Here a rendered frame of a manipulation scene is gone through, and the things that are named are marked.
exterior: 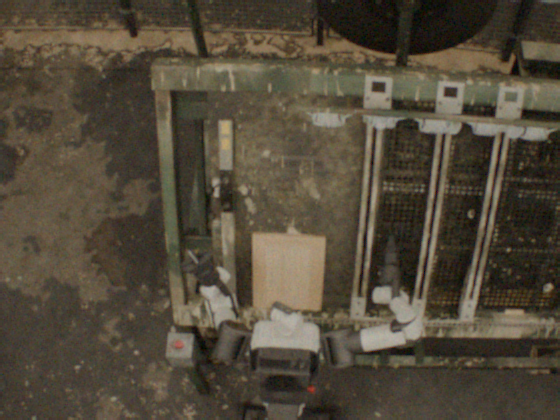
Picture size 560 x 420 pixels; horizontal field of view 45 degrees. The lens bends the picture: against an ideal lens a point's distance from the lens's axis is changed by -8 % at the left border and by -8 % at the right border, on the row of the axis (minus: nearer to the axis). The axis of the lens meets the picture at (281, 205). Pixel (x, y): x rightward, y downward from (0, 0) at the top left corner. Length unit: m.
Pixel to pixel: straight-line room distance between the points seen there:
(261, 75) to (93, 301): 2.25
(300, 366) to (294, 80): 1.06
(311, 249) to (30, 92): 2.95
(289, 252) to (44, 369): 1.91
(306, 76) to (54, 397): 2.57
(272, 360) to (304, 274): 0.61
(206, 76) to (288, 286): 1.08
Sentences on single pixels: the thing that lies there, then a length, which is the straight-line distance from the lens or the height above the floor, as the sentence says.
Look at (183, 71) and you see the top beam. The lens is 2.75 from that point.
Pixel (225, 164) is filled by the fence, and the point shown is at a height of 1.55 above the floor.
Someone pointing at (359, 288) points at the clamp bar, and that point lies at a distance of 3.28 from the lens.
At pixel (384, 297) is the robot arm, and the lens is 3.03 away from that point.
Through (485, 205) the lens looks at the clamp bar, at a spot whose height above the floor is 1.47.
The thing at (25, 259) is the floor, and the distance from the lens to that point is 4.77.
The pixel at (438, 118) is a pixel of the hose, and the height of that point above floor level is 1.97.
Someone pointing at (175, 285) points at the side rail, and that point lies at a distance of 3.34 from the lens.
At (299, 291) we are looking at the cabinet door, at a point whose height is 0.98.
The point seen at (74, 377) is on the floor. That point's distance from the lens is 4.40.
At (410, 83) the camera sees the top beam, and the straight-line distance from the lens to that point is 2.72.
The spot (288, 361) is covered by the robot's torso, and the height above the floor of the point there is 1.40.
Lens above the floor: 4.08
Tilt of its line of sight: 63 degrees down
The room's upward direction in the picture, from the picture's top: 3 degrees counter-clockwise
